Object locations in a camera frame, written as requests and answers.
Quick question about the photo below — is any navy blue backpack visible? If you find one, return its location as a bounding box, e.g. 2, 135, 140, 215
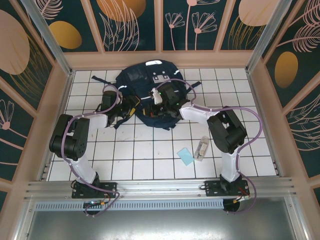
91, 59, 202, 131

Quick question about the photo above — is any light blue card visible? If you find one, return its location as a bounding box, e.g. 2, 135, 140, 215
176, 147, 196, 166

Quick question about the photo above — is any small circuit board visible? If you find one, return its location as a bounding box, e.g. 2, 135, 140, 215
83, 199, 108, 209

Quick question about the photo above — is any grey metal panel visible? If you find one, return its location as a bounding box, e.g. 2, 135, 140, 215
24, 197, 310, 240

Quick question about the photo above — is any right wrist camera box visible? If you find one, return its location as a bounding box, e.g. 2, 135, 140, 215
149, 88, 164, 105

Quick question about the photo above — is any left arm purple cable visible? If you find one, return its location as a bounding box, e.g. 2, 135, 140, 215
61, 84, 123, 218

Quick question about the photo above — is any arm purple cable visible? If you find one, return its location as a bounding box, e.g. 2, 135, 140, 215
61, 84, 123, 218
154, 78, 263, 216

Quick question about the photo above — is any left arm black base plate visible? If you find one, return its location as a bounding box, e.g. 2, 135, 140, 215
71, 181, 118, 200

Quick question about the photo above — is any aluminium mounting rail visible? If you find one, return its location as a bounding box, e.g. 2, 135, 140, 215
23, 176, 298, 201

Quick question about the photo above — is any aluminium frame post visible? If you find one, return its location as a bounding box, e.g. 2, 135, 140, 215
21, 0, 76, 77
246, 0, 293, 74

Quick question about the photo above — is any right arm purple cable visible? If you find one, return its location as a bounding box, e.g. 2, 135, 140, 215
154, 78, 263, 216

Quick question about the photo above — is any slotted grey cable duct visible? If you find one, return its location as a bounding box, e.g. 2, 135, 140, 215
34, 199, 225, 211

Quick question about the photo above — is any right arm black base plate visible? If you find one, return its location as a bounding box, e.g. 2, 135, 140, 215
204, 179, 251, 198

